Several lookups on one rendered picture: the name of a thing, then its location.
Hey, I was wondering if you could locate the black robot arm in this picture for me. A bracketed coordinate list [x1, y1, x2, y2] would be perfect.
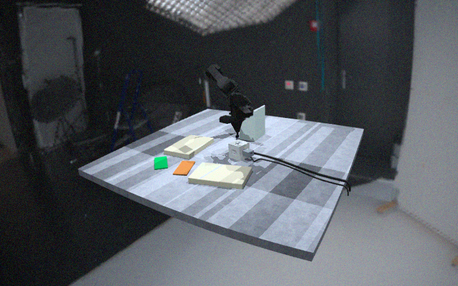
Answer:
[205, 64, 254, 119]

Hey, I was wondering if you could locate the orange rectangular block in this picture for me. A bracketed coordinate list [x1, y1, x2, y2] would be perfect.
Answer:
[172, 161, 196, 176]

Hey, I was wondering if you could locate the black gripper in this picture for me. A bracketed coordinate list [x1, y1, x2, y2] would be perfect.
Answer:
[219, 103, 246, 133]

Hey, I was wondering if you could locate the green rectangular block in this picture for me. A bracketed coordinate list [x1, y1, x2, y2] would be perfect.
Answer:
[154, 156, 168, 170]

